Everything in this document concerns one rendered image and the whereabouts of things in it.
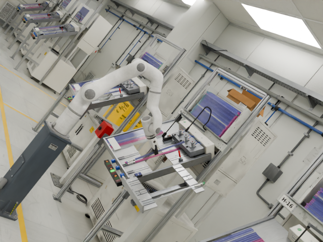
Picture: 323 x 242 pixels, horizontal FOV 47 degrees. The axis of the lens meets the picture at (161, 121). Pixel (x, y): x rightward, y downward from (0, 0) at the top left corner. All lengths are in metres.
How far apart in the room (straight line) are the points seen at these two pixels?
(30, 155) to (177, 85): 2.18
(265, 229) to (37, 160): 1.58
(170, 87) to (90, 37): 3.25
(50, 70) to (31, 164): 4.64
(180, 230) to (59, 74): 4.70
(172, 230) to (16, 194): 1.33
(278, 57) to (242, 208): 2.18
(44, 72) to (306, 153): 4.86
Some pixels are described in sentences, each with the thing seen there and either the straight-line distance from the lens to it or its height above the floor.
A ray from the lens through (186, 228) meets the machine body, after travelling 3.39.
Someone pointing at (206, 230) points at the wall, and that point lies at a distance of 4.72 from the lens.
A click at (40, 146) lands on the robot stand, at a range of 2.66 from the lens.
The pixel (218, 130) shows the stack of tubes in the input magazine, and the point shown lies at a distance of 3.08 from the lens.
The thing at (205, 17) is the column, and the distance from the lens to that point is 6.32.
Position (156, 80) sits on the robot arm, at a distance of 2.64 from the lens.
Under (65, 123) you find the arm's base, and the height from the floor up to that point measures 0.79.
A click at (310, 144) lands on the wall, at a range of 4.46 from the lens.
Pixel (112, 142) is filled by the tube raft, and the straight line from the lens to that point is 3.27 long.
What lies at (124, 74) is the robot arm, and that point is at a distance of 2.59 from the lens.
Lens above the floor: 1.41
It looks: 4 degrees down
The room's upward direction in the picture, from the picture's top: 39 degrees clockwise
